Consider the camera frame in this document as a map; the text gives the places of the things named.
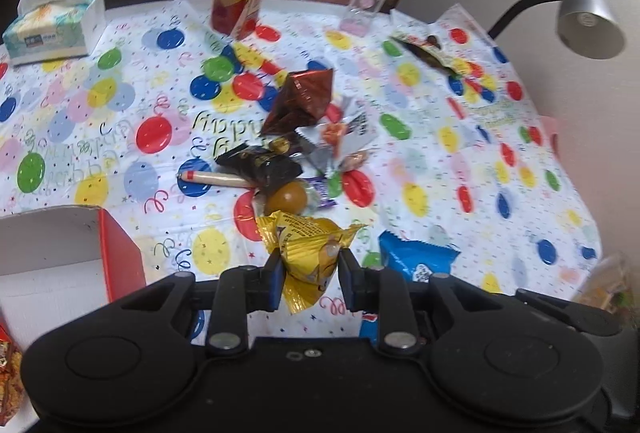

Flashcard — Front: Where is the black snack packet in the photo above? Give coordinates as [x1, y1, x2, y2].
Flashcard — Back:
[216, 143, 303, 194]

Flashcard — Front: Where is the tissue box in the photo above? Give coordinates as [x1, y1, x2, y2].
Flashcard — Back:
[2, 0, 106, 66]

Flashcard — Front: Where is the red white cardboard box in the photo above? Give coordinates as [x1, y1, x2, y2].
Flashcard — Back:
[0, 204, 149, 433]

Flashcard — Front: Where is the opened dark snack wrapper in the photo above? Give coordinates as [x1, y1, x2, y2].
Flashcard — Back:
[392, 36, 461, 78]

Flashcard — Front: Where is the purple candy packet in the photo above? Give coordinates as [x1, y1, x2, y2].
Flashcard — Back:
[305, 176, 336, 209]

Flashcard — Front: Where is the white silver snack packet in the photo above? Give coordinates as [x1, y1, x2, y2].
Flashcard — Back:
[295, 112, 378, 176]

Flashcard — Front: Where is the balloon birthday tablecloth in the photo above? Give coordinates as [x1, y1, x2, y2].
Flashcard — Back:
[0, 0, 606, 344]

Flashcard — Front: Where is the red orange snack packet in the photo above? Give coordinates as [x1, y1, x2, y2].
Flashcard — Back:
[0, 327, 25, 427]

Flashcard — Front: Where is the blue cookie snack packet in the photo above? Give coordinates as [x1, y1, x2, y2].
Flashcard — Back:
[359, 229, 461, 344]

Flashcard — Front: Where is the sausage stick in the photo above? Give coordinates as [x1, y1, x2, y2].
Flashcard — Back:
[178, 170, 254, 188]

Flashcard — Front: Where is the dark red foil packet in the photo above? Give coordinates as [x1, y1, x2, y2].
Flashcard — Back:
[260, 69, 333, 135]

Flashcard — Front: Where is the yellow snack packet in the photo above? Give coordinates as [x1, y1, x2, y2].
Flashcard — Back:
[256, 211, 363, 314]

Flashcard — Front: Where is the grey desk lamp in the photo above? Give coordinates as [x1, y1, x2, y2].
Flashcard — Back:
[488, 0, 626, 60]

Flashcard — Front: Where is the brown jelly cup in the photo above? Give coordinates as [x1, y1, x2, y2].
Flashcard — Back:
[264, 180, 320, 216]

